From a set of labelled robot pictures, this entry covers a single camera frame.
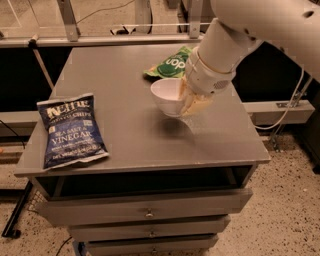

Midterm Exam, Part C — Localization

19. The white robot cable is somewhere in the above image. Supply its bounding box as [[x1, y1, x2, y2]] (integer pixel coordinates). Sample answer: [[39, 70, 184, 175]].
[[253, 66, 306, 131]]

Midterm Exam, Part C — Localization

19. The blue Kettle chip bag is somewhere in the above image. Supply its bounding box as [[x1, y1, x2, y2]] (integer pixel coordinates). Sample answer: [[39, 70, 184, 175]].
[[37, 93, 109, 169]]

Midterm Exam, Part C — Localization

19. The metal frame rail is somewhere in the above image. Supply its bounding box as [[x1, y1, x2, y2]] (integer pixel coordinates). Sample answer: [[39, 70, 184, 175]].
[[0, 0, 214, 48]]

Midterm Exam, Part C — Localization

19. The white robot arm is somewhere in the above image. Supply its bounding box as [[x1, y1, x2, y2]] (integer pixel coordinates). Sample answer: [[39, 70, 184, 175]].
[[179, 0, 320, 115]]

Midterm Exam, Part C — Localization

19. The top grey drawer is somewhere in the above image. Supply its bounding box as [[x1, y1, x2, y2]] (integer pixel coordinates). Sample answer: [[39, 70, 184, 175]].
[[37, 188, 253, 226]]

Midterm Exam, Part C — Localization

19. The black floor cable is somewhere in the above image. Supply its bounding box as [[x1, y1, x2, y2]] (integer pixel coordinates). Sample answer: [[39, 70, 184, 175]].
[[54, 235, 73, 256]]

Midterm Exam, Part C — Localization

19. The black floor stand leg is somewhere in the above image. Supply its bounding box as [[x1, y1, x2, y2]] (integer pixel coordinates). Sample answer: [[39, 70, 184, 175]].
[[0, 181, 33, 239]]

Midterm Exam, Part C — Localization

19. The grey drawer cabinet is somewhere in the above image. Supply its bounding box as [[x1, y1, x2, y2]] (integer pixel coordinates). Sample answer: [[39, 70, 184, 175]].
[[13, 42, 271, 256]]

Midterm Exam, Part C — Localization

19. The green chip bag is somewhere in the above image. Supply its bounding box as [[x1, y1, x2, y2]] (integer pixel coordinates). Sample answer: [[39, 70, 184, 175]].
[[144, 46, 192, 78]]

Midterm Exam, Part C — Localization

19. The bottom grey drawer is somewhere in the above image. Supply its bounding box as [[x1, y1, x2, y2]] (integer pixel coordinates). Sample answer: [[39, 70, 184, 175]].
[[86, 234, 218, 256]]

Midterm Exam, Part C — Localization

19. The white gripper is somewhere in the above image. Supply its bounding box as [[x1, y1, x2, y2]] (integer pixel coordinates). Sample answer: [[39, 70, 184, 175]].
[[179, 47, 236, 116]]

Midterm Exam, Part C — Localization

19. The middle grey drawer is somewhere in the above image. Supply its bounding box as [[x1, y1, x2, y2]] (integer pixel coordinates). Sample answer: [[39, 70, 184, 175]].
[[68, 215, 230, 242]]

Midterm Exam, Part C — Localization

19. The grey drawer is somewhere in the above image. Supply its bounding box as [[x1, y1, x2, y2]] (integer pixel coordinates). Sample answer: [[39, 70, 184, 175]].
[[37, 188, 253, 226], [68, 215, 230, 242], [86, 234, 218, 256]]

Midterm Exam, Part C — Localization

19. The white ceramic bowl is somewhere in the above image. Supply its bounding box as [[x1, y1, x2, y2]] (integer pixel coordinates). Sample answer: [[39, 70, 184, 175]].
[[150, 78, 184, 117]]

